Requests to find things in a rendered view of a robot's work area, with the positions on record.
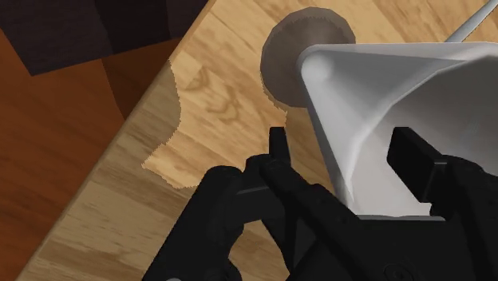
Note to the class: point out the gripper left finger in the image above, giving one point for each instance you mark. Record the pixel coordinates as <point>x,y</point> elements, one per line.
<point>218,218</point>

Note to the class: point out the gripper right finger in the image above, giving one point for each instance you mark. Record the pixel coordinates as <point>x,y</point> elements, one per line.
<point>416,163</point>

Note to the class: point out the white square bowl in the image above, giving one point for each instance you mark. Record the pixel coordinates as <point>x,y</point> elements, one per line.
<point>350,97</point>

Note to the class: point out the light wooden table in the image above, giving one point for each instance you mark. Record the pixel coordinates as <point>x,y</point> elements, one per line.
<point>218,77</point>

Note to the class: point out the pale grey thin rod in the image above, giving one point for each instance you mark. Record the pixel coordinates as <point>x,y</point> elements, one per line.
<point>471,22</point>

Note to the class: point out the grey-brown round disc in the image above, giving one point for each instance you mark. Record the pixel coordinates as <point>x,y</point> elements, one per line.
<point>288,50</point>

